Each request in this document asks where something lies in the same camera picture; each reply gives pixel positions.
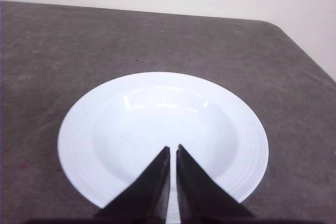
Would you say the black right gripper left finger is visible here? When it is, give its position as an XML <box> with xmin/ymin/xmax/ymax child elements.
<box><xmin>96</xmin><ymin>146</ymin><xmax>170</xmax><ymax>223</ymax></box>

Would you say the white plate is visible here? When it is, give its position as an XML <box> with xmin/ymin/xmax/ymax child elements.
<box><xmin>58</xmin><ymin>72</ymin><xmax>269</xmax><ymax>223</ymax></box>

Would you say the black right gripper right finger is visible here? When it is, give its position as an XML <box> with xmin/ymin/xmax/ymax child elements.
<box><xmin>176</xmin><ymin>144</ymin><xmax>260</xmax><ymax>223</ymax></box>

